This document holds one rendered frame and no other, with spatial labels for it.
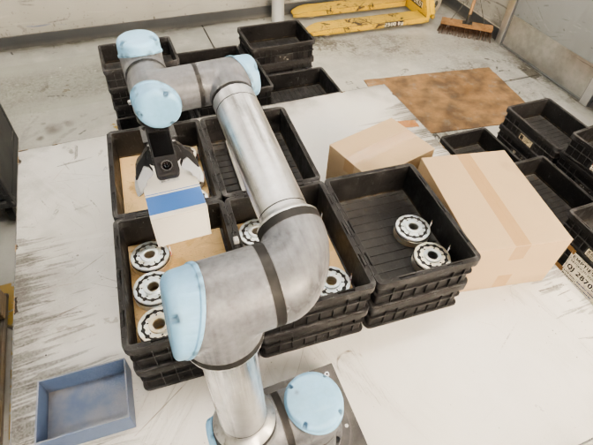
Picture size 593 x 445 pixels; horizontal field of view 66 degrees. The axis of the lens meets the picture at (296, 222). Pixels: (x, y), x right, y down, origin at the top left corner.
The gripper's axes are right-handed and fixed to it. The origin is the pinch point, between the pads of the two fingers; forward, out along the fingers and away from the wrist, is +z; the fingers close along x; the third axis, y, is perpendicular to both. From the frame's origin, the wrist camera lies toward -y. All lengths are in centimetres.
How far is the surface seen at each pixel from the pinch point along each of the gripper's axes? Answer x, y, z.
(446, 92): -220, 162, 109
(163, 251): 5.6, 4.8, 25.0
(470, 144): -169, 75, 83
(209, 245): -7.0, 5.3, 27.9
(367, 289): -38, -29, 18
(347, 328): -36, -28, 38
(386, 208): -62, 1, 28
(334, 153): -58, 30, 26
